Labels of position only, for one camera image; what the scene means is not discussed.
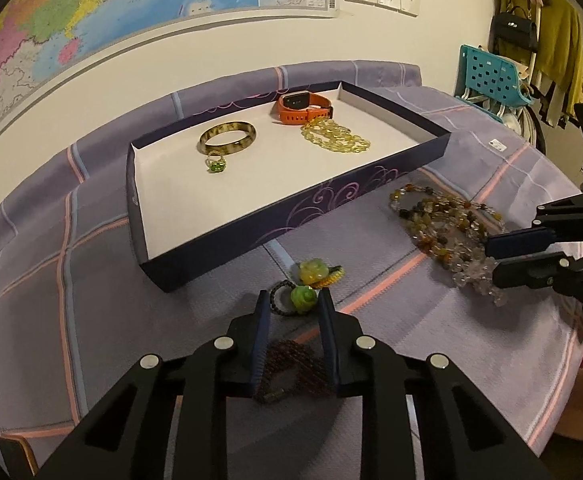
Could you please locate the small white blanket tag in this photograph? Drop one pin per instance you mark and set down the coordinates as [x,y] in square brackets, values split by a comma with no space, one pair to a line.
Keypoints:
[497,145]

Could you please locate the cardboard box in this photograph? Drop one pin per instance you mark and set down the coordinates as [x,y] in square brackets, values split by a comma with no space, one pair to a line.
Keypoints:
[579,400]

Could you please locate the colourful wall map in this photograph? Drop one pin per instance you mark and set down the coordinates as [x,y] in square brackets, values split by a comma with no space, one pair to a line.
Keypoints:
[96,0]

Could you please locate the black phone with orange edge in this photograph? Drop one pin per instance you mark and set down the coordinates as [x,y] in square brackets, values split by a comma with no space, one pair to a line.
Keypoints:
[16,455]

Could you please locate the teal plastic stool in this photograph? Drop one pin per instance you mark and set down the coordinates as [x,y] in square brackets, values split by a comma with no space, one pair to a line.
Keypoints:
[491,75]

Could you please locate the orange smart watch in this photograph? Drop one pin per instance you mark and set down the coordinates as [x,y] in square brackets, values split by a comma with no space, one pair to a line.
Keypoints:
[296,117]

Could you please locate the tortoiseshell bangle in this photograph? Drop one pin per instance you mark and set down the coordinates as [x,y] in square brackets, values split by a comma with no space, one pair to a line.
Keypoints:
[203,141]

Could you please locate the black handbag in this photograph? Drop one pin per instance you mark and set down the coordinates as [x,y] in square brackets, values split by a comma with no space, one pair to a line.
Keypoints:
[514,32]

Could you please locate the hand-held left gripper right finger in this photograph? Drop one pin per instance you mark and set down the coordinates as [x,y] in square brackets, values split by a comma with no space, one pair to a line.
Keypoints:
[329,345]

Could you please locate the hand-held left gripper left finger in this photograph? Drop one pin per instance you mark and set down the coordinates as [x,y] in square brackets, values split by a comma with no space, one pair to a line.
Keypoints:
[260,340]

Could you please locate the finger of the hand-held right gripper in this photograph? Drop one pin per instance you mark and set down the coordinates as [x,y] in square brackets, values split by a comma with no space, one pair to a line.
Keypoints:
[521,242]
[531,272]

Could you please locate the dark blue shallow box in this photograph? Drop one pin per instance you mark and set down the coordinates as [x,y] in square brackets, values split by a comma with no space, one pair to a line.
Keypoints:
[251,195]

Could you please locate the yellow-green cardigan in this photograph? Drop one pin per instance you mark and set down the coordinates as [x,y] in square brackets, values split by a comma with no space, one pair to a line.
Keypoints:
[561,35]

